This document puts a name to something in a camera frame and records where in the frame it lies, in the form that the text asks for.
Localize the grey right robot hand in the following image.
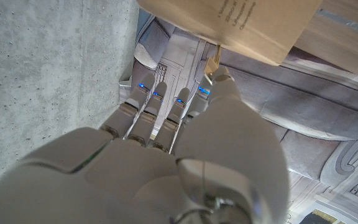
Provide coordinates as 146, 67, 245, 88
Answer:
0, 65, 291, 224

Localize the small brass key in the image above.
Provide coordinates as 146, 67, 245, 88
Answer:
204, 44, 223, 75

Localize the brown cardboard box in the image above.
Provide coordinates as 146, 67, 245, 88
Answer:
137, 0, 324, 67

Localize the printed living room backdrop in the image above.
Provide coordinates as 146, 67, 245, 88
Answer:
118, 6, 358, 224

